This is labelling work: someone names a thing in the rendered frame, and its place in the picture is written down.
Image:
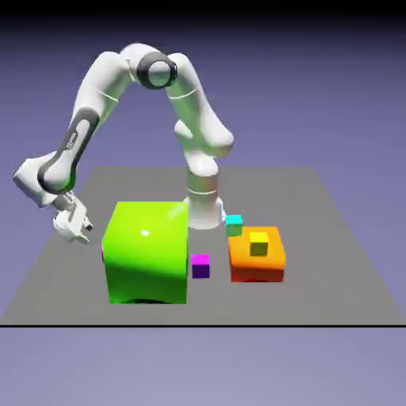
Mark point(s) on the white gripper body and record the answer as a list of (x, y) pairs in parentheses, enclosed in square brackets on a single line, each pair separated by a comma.
[(68, 229)]

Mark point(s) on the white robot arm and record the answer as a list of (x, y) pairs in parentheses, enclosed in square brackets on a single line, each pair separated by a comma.
[(95, 95)]

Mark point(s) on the small magenta cube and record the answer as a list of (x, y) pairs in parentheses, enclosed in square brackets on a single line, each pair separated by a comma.
[(200, 266)]

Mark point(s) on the small cyan cube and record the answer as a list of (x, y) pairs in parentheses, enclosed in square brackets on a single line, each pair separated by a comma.
[(234, 223)]

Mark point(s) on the small yellow cube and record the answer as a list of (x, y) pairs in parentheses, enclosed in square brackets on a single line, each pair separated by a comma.
[(258, 244)]

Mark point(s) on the large green box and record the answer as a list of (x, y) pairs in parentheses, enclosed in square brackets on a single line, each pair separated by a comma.
[(146, 253)]

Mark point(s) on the large orange box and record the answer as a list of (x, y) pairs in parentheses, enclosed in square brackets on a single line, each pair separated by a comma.
[(272, 253)]

